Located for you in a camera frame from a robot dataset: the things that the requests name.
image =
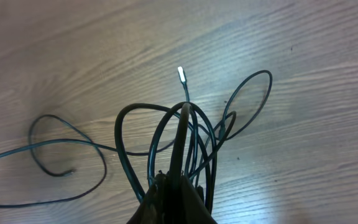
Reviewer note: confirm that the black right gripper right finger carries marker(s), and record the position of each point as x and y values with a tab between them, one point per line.
193	209

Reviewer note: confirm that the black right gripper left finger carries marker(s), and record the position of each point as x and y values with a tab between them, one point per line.
152	209

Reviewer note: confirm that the black cable white plug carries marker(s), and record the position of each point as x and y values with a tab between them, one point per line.
188	149

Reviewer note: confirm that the black cable small plug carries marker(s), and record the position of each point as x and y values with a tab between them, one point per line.
221	132

